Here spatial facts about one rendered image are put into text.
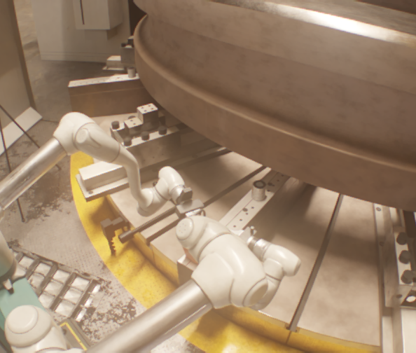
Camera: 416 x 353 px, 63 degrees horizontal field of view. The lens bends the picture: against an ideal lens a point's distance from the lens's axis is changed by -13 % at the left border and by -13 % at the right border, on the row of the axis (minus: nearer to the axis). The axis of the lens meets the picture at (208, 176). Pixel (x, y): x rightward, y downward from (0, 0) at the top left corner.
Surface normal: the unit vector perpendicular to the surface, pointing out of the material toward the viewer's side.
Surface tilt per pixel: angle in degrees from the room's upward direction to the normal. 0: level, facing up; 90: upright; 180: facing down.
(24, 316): 6
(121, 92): 90
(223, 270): 22
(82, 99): 90
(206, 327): 0
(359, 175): 90
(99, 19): 90
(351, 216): 0
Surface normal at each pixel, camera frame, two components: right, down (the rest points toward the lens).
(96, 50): -0.29, 0.60
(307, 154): -0.53, 0.53
